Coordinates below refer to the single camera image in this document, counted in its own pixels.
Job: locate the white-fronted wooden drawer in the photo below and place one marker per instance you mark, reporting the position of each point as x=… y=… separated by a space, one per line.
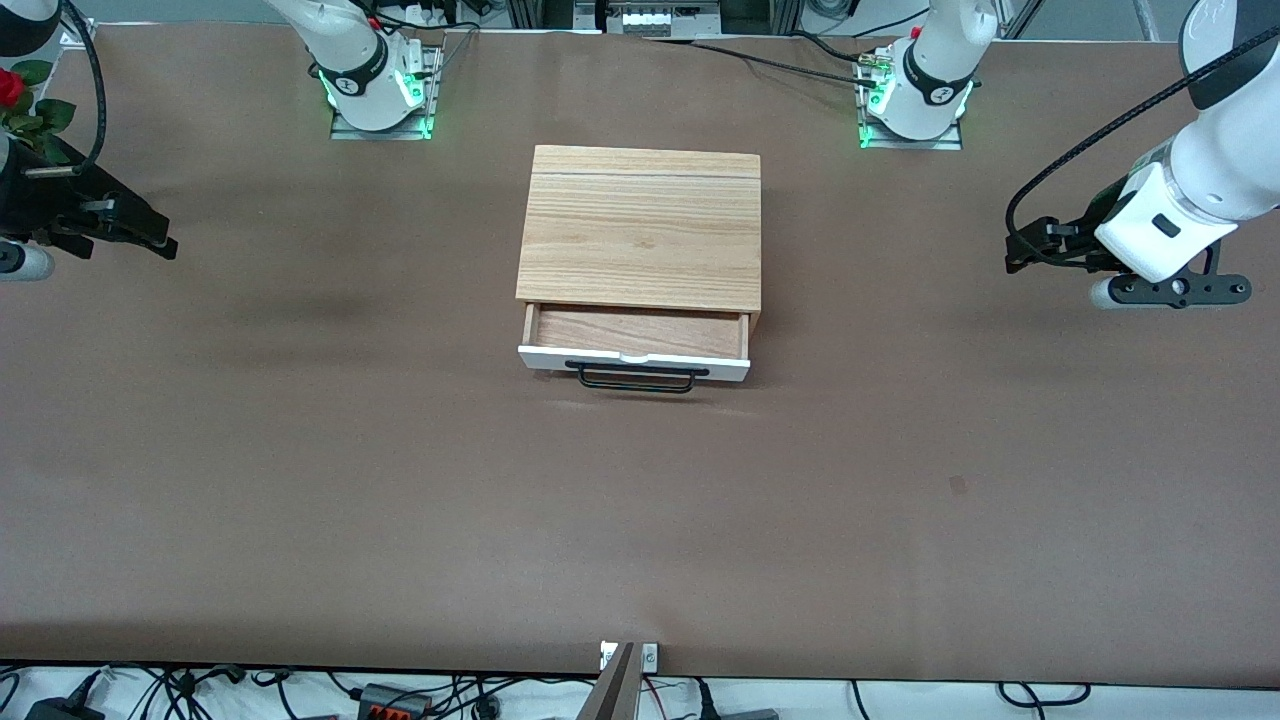
x=640 y=335

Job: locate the light wooden drawer cabinet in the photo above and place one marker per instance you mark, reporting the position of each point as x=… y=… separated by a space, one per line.
x=640 y=225

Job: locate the black cylindrical vase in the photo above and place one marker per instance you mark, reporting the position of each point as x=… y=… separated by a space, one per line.
x=125 y=190

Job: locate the red rose with leaves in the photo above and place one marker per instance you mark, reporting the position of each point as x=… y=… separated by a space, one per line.
x=25 y=105

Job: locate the white terminal block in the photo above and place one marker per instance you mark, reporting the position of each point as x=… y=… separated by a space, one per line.
x=650 y=20

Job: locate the black power plug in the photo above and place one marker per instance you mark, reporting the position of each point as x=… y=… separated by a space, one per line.
x=62 y=710

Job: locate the black adapter with orange levers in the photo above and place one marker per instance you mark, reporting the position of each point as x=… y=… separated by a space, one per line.
x=395 y=702

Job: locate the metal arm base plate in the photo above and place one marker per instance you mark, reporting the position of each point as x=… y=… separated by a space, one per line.
x=385 y=132
x=910 y=144

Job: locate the aluminium table corner bracket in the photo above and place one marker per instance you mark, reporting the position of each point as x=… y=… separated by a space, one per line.
x=78 y=37

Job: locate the aluminium frame profile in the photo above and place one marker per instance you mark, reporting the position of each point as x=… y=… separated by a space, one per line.
x=545 y=12

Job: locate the white pole bracket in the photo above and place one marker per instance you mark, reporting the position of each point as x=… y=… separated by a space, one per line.
x=650 y=656

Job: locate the grey camera support pole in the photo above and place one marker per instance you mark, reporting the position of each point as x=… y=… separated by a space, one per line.
x=610 y=690

